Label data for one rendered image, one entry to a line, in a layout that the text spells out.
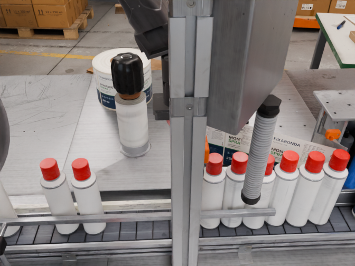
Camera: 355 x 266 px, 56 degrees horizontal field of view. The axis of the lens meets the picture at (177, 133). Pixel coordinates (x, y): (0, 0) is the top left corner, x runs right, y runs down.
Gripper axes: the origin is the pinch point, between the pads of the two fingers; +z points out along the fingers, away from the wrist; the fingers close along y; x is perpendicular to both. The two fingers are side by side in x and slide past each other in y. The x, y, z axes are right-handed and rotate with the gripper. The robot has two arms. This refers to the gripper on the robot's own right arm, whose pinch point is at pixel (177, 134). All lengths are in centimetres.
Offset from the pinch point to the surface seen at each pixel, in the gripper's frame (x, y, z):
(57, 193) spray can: 12.5, 25.2, 4.3
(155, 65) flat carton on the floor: -244, 13, 108
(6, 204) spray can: 11.0, 37.6, 8.6
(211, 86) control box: 26.1, -3.2, -28.0
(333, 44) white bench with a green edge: -108, -89, 29
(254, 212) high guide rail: 14.7, -15.6, 10.7
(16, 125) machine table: -37, 56, 23
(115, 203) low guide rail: 7.0, 15.4, 14.9
